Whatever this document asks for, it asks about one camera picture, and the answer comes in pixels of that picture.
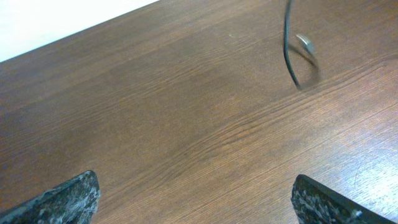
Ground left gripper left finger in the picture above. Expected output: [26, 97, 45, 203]
[1, 170, 100, 224]

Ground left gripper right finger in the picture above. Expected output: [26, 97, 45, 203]
[290, 174, 394, 224]

